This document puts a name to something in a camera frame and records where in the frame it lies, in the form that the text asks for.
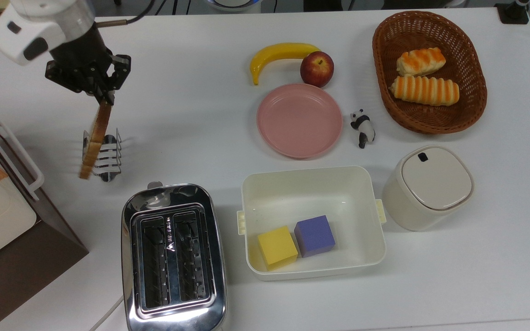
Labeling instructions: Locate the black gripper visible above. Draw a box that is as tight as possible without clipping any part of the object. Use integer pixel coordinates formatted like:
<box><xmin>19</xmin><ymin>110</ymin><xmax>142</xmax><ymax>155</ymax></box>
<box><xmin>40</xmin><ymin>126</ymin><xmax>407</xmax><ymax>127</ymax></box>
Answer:
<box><xmin>46</xmin><ymin>23</ymin><xmax>132</xmax><ymax>105</ymax></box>

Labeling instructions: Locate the brown bread slice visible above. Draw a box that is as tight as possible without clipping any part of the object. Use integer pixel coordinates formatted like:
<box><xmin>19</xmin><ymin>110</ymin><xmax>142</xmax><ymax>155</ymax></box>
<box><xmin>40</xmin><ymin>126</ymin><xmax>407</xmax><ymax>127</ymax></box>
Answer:
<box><xmin>79</xmin><ymin>100</ymin><xmax>113</xmax><ymax>180</ymax></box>

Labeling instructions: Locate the chrome and cream toaster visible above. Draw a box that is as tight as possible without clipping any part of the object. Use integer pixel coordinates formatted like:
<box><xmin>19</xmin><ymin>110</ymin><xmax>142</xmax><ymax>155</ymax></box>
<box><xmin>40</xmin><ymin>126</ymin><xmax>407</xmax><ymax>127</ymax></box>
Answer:
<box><xmin>121</xmin><ymin>182</ymin><xmax>228</xmax><ymax>331</ymax></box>

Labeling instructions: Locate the short orange glazed bread roll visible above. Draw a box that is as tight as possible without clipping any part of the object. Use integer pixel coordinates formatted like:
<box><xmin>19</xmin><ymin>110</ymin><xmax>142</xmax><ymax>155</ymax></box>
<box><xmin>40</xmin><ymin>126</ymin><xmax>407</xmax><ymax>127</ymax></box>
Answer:
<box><xmin>396</xmin><ymin>47</ymin><xmax>446</xmax><ymax>77</ymax></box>

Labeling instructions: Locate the long striped bread roll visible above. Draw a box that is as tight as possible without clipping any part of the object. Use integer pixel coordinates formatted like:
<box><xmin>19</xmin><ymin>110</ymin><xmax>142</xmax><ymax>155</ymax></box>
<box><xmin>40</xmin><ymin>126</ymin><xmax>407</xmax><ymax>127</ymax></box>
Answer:
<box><xmin>389</xmin><ymin>75</ymin><xmax>460</xmax><ymax>107</ymax></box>

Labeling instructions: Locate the yellow banana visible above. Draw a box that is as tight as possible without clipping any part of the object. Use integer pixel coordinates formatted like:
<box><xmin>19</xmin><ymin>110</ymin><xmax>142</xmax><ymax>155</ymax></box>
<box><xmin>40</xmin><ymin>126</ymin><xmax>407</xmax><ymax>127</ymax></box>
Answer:
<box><xmin>250</xmin><ymin>42</ymin><xmax>322</xmax><ymax>86</ymax></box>

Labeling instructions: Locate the pink plate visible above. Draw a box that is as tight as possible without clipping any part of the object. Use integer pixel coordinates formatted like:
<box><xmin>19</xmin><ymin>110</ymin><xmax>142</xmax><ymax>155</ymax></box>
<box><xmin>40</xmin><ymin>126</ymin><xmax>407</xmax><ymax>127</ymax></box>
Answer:
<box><xmin>256</xmin><ymin>83</ymin><xmax>343</xmax><ymax>160</ymax></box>

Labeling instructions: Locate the red apple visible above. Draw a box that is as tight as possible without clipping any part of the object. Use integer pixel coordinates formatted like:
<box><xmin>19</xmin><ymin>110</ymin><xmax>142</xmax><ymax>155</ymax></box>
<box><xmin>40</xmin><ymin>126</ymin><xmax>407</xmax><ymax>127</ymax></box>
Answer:
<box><xmin>300</xmin><ymin>51</ymin><xmax>334</xmax><ymax>88</ymax></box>

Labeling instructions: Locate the cream plastic container box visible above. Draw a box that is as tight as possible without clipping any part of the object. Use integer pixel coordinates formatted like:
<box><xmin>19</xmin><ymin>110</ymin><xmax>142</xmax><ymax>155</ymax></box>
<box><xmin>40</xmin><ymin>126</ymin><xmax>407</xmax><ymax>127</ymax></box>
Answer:
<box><xmin>236</xmin><ymin>165</ymin><xmax>387</xmax><ymax>282</ymax></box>

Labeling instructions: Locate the yellow foam cube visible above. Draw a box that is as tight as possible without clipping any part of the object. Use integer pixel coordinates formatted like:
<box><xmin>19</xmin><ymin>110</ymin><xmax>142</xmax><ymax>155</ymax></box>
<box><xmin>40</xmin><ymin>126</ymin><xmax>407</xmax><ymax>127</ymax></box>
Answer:
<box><xmin>258</xmin><ymin>225</ymin><xmax>299</xmax><ymax>271</ymax></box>

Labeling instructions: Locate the purple foam cube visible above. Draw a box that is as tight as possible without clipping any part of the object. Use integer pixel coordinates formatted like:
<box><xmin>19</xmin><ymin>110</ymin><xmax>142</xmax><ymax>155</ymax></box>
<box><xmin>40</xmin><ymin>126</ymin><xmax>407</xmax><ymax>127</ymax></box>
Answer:
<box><xmin>294</xmin><ymin>215</ymin><xmax>336</xmax><ymax>258</ymax></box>

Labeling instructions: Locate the panda figurine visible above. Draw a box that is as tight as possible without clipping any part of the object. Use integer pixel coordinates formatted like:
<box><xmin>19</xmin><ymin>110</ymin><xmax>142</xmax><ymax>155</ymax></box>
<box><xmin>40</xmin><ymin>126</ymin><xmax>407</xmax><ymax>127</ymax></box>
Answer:
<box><xmin>350</xmin><ymin>108</ymin><xmax>376</xmax><ymax>149</ymax></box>

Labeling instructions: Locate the brown wicker basket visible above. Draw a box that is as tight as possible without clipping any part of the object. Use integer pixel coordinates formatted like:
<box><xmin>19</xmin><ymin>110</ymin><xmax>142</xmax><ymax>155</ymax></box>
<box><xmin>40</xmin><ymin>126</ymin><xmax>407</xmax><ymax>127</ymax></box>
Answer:
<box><xmin>372</xmin><ymin>11</ymin><xmax>488</xmax><ymax>135</ymax></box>

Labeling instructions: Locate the cream lidded desktop bin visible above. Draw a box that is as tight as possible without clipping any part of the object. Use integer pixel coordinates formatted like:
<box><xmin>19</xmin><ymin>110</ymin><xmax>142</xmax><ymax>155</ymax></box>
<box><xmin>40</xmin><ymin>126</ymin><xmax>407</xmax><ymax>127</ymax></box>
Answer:
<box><xmin>381</xmin><ymin>145</ymin><xmax>475</xmax><ymax>232</ymax></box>

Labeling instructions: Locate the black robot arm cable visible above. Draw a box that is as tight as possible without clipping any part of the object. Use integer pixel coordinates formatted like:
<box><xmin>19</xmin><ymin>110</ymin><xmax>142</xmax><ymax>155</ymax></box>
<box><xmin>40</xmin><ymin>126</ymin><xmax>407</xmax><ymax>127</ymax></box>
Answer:
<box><xmin>96</xmin><ymin>0</ymin><xmax>156</xmax><ymax>27</ymax></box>

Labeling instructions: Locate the metal wire toast rack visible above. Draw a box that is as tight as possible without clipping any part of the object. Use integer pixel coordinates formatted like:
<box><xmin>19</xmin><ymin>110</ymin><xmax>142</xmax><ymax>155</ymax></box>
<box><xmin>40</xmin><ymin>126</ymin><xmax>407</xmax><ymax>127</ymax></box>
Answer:
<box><xmin>82</xmin><ymin>129</ymin><xmax>123</xmax><ymax>182</ymax></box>

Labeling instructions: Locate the white oven door handle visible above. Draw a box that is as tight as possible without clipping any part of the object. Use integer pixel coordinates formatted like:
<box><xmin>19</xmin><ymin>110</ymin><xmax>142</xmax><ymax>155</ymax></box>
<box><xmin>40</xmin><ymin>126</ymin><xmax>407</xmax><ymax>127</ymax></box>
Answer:
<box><xmin>0</xmin><ymin>120</ymin><xmax>45</xmax><ymax>201</ymax></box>

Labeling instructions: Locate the white round base blue ring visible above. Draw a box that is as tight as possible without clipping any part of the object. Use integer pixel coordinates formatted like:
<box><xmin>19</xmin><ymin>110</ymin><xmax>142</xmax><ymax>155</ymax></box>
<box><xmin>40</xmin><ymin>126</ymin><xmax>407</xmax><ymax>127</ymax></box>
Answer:
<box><xmin>205</xmin><ymin>0</ymin><xmax>262</xmax><ymax>12</ymax></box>

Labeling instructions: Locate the white appliance with handle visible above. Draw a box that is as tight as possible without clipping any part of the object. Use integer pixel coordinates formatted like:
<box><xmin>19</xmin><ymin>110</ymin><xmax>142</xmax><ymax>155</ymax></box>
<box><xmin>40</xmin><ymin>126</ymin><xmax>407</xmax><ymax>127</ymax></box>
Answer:
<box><xmin>0</xmin><ymin>108</ymin><xmax>89</xmax><ymax>331</ymax></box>

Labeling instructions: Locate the white toaster power cable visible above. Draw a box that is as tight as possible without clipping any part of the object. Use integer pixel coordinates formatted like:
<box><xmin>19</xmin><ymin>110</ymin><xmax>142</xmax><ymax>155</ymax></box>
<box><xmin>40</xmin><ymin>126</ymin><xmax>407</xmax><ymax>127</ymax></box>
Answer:
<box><xmin>89</xmin><ymin>297</ymin><xmax>124</xmax><ymax>331</ymax></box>

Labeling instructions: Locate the black camera stand base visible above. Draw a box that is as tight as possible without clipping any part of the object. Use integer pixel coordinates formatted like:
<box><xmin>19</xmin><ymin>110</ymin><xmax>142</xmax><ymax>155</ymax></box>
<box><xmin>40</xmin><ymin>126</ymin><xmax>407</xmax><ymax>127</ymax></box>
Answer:
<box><xmin>495</xmin><ymin>0</ymin><xmax>530</xmax><ymax>24</ymax></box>

